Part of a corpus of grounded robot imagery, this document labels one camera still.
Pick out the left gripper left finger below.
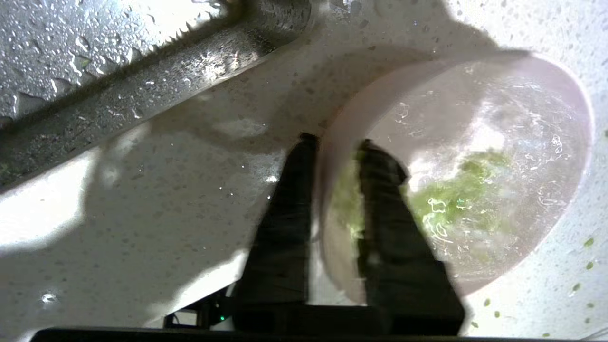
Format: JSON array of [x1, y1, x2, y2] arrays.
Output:
[[231, 133, 320, 332]]

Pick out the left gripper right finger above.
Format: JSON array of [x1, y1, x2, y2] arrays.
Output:
[[356, 138, 466, 336]]

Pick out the pale pink bowl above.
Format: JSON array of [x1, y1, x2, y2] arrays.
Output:
[[315, 53, 594, 305]]

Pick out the green chopped vegetables in water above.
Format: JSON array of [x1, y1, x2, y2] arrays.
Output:
[[331, 150, 513, 240]]

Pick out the stainless steel sink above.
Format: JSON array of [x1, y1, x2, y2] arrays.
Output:
[[0, 0, 318, 191]]

